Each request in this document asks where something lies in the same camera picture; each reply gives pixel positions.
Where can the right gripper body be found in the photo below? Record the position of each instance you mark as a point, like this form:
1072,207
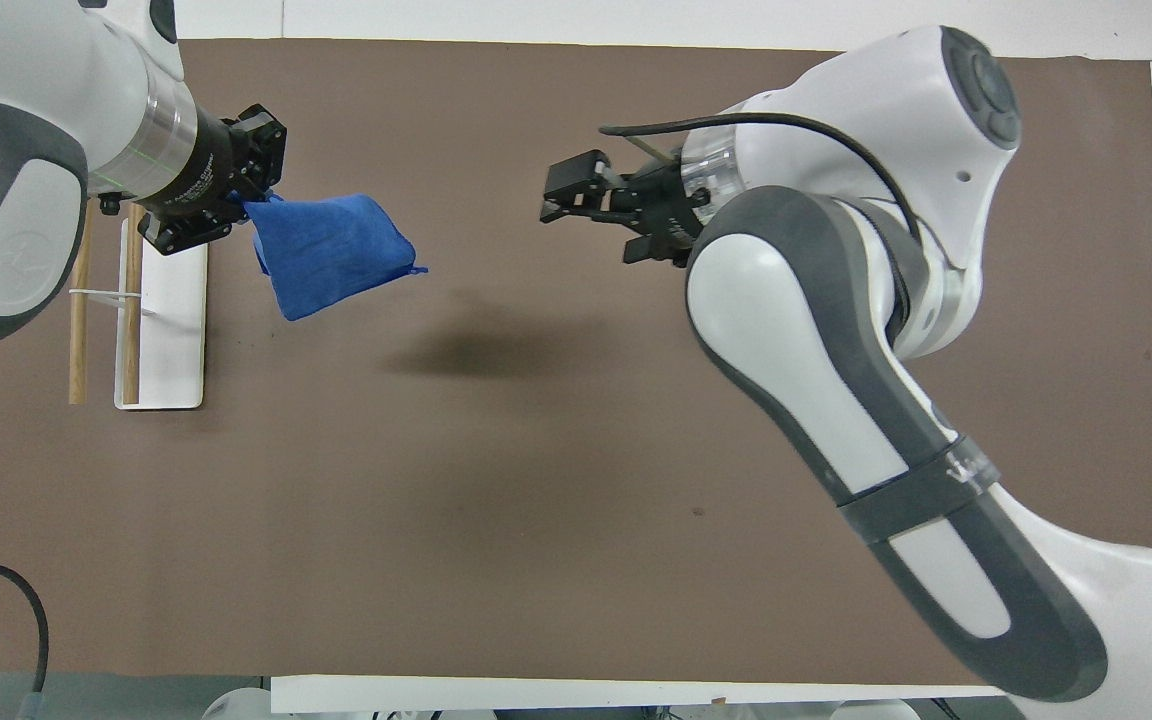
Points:
668,198

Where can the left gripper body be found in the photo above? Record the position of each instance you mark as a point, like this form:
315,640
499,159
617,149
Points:
198,165

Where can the blue towel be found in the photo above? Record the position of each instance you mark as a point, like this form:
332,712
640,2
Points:
326,250

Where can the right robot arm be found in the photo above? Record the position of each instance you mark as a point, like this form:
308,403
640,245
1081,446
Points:
786,300

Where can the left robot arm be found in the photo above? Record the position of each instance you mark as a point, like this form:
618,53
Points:
26,60

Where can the wooden rack rod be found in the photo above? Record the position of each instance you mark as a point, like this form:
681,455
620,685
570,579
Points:
80,340
132,345

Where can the white rack base plate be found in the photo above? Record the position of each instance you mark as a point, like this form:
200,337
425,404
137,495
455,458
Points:
174,330

